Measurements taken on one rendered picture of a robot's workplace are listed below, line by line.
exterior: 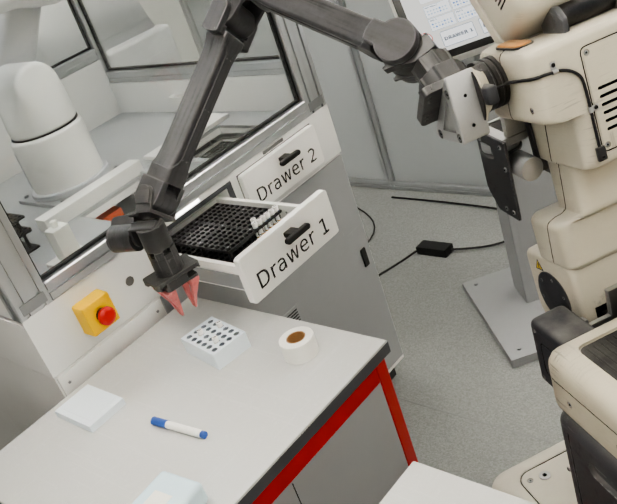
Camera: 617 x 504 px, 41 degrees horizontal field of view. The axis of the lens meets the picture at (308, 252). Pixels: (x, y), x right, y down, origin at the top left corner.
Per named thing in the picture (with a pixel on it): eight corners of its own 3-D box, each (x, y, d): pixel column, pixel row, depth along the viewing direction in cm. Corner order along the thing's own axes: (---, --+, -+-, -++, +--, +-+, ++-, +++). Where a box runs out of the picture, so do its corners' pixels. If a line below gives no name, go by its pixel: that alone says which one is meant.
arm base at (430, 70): (425, 95, 129) (491, 66, 131) (400, 59, 132) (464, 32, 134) (420, 128, 137) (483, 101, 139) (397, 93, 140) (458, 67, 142)
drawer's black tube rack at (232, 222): (290, 233, 188) (281, 209, 185) (239, 276, 177) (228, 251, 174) (225, 225, 203) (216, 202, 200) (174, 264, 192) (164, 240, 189)
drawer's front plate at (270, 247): (339, 231, 185) (325, 188, 180) (256, 305, 168) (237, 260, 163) (333, 230, 186) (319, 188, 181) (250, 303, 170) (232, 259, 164)
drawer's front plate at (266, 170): (325, 160, 223) (313, 124, 218) (256, 215, 207) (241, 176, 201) (320, 160, 225) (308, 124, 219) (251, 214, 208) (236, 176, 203)
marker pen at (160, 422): (209, 435, 146) (206, 428, 145) (204, 441, 145) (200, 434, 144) (157, 420, 154) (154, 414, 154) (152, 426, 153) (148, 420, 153)
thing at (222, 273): (327, 228, 185) (319, 205, 182) (252, 293, 170) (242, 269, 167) (211, 214, 212) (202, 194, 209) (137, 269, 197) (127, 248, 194)
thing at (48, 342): (341, 151, 231) (327, 103, 224) (53, 378, 171) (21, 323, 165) (140, 144, 294) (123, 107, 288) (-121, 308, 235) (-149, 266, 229)
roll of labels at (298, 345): (324, 354, 156) (318, 337, 155) (291, 370, 155) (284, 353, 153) (312, 337, 163) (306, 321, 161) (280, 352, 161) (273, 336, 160)
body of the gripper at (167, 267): (145, 287, 164) (130, 256, 160) (186, 260, 168) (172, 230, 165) (160, 295, 159) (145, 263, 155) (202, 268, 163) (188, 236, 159)
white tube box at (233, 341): (251, 346, 167) (245, 331, 165) (219, 370, 163) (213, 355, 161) (217, 330, 176) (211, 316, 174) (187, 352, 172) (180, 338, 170)
